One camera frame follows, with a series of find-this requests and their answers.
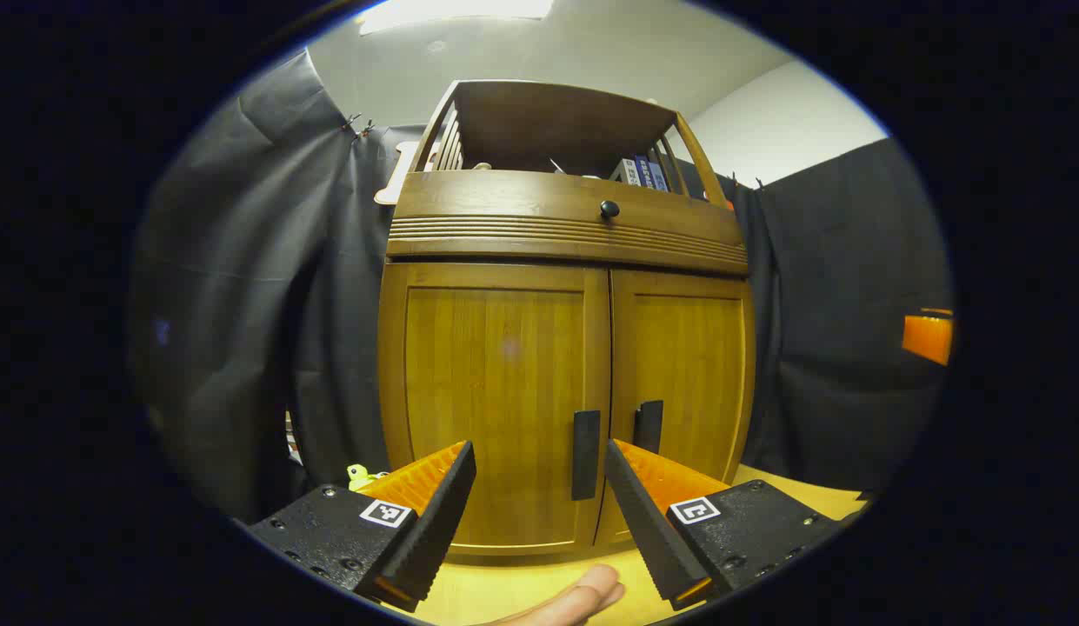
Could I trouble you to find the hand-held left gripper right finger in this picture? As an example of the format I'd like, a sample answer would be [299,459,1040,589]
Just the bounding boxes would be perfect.
[603,438,853,611]

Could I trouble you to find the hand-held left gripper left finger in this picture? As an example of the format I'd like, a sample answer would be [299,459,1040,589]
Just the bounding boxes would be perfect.
[243,440,477,613]

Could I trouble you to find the black door handle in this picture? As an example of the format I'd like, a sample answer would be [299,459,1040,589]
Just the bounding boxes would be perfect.
[571,410,603,502]
[633,400,665,455]

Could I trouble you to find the brown wooden double-door shoe cabinet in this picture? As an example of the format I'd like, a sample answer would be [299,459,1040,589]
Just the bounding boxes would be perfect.
[376,80,757,557]

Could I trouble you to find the wooden shoe cabinet door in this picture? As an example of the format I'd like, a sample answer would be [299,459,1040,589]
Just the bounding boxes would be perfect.
[378,261,611,557]
[594,268,757,549]

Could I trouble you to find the ceiling light panel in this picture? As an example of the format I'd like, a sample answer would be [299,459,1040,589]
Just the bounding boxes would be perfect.
[356,0,556,36]

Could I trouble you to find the wooden cabinet drawer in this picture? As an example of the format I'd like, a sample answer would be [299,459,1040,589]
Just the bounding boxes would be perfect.
[387,170,750,277]

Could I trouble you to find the black backdrop cloth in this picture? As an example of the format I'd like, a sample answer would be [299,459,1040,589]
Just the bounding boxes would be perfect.
[130,48,955,525]

